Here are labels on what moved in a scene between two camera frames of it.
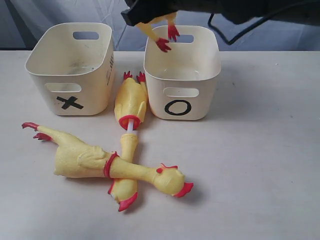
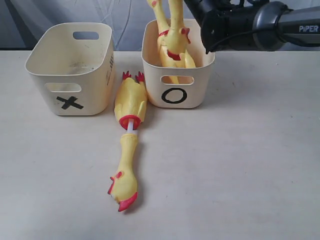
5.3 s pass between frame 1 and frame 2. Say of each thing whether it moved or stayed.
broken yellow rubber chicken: stayed
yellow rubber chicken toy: moved
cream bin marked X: stayed
